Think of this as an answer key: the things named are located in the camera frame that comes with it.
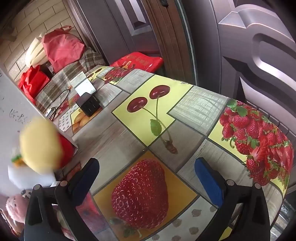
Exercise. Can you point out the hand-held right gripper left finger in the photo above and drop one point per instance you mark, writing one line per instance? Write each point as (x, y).
(85, 183)

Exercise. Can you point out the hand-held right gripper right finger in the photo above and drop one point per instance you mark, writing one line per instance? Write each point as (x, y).
(208, 183)

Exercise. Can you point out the red apple plush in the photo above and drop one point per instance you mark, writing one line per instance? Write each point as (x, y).
(67, 150)

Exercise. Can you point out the large white foam block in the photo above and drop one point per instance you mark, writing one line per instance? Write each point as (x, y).
(30, 178)

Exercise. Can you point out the yellow green sponge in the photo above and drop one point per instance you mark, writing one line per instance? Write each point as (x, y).
(39, 143)

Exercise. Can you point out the pink round plush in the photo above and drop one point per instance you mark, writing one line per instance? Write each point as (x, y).
(15, 206)

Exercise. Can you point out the small black box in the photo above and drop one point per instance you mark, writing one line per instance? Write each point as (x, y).
(89, 105)

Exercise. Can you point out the white power bank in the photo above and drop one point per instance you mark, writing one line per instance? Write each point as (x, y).
(49, 113)

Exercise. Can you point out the plaid cloth cover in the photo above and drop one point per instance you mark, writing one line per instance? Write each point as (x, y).
(67, 74)

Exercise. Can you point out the bright red tote bag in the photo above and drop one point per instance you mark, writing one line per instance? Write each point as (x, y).
(32, 80)

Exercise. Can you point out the flat red gift bag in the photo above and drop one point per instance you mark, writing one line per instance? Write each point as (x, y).
(136, 61)

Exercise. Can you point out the pink-red plastic bag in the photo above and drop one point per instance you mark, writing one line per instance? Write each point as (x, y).
(63, 48)

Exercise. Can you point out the brown metal door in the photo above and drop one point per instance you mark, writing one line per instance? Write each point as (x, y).
(249, 51)

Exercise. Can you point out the cream foam roll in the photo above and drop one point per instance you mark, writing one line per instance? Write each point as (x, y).
(35, 52)

